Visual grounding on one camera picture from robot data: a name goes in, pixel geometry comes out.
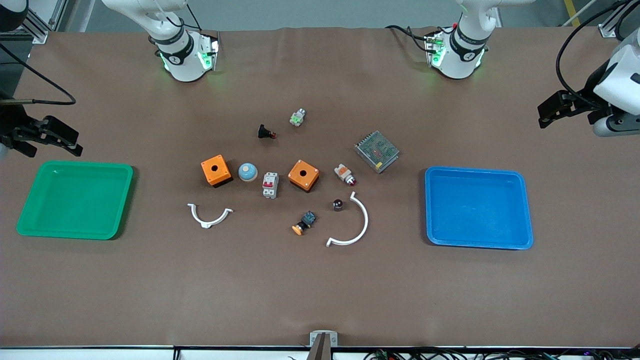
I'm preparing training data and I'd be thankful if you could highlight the white red circuit breaker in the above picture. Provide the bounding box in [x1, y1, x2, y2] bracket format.
[262, 171, 280, 200]

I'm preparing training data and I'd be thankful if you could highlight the green plastic tray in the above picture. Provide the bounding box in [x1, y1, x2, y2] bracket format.
[16, 160, 134, 241]

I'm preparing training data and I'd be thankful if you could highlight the blue plastic tray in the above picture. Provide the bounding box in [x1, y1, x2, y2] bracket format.
[424, 166, 534, 251]

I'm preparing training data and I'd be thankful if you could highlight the small white arc clamp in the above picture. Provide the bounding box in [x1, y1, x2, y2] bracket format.
[187, 202, 234, 230]

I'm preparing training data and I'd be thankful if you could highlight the metal mesh power supply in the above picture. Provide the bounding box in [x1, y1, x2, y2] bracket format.
[354, 130, 400, 174]

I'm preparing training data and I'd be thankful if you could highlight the large white arc clamp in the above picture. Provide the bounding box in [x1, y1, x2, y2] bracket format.
[326, 191, 370, 248]

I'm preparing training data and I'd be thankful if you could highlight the orange head push button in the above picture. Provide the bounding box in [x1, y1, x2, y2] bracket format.
[291, 210, 318, 236]

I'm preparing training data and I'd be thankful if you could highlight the brown table mat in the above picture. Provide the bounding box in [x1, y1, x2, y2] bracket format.
[0, 26, 640, 348]

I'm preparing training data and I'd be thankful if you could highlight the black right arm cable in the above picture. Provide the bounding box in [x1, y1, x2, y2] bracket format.
[0, 44, 77, 106]

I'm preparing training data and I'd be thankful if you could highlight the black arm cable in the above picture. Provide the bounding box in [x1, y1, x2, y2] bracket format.
[0, 44, 77, 106]
[556, 0, 640, 108]

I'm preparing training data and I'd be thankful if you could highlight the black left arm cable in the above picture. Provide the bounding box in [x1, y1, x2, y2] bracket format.
[556, 0, 640, 108]

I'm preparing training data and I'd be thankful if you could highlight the aluminium frame profile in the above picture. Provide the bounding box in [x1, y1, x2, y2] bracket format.
[22, 0, 68, 45]
[597, 0, 640, 38]

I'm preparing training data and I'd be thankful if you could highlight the orange button enclosure box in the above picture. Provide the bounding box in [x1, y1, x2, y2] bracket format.
[288, 159, 320, 193]
[201, 154, 233, 188]

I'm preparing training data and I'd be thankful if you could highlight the black base cable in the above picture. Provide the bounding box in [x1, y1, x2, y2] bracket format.
[385, 24, 433, 53]

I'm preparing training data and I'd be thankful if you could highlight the white orange red switch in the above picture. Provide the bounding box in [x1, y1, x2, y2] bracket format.
[334, 163, 357, 187]

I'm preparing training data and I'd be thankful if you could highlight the black cable bundle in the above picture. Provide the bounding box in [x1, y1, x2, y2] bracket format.
[362, 346, 640, 360]

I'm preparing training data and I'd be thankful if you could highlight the grey metal bracket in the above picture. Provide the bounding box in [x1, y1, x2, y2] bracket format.
[309, 330, 339, 348]

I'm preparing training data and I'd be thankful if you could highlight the dark camera pole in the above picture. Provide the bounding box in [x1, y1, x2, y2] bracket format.
[306, 333, 333, 360]

